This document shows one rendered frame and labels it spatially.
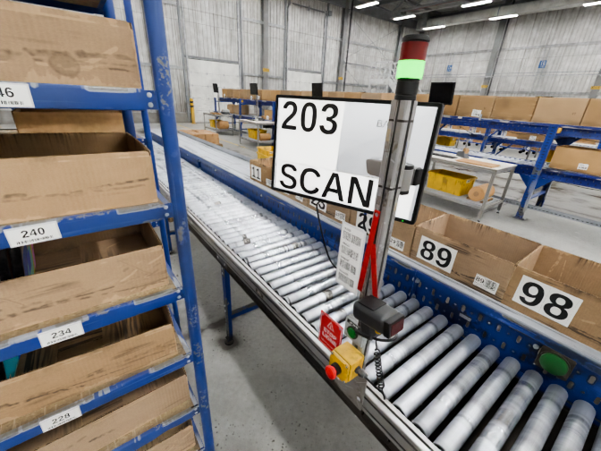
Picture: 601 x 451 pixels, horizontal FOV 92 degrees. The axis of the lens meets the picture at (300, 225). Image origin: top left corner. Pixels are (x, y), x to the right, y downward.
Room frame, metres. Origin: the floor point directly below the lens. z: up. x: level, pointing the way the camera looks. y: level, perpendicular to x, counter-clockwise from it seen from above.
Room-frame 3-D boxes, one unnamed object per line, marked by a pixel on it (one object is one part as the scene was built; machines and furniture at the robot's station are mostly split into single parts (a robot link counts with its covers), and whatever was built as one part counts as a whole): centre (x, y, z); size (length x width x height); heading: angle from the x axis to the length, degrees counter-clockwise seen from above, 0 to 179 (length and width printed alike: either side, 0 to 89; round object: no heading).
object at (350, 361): (0.59, -0.17, 0.84); 0.15 x 0.09 x 0.07; 38
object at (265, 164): (2.36, 0.22, 0.96); 0.39 x 0.29 x 0.17; 39
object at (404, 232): (1.43, -0.51, 0.96); 0.39 x 0.29 x 0.17; 38
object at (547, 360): (0.68, -0.83, 0.81); 0.07 x 0.01 x 0.07; 38
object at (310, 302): (1.11, -0.18, 0.72); 0.52 x 0.05 x 0.05; 128
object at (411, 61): (0.65, -0.20, 1.62); 0.05 x 0.05 x 0.06
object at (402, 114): (0.65, -0.20, 1.11); 0.12 x 0.05 x 0.88; 38
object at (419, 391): (0.70, -0.50, 0.72); 0.52 x 0.05 x 0.05; 128
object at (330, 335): (0.69, -0.13, 0.85); 0.16 x 0.01 x 0.13; 38
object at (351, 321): (0.63, -0.17, 0.95); 0.07 x 0.03 x 0.07; 38
